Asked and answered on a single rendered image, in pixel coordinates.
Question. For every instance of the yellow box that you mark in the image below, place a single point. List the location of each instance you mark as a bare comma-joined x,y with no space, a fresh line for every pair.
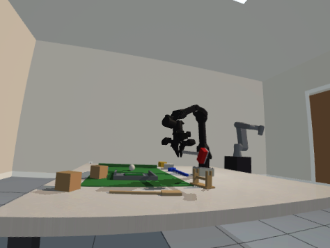
161,164

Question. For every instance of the brown cube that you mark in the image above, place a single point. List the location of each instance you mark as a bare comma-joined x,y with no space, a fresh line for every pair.
99,171
68,181

